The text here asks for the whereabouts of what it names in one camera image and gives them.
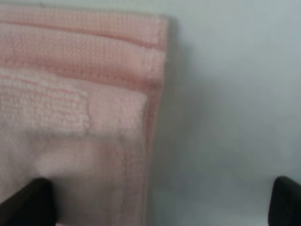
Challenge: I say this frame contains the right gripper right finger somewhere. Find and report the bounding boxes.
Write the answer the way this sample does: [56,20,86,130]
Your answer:
[268,176,301,226]

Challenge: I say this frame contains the pink towel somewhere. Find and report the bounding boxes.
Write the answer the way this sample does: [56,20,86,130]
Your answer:
[0,4,168,226]

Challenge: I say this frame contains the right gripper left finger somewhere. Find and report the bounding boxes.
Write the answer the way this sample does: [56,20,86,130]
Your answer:
[0,178,56,226]

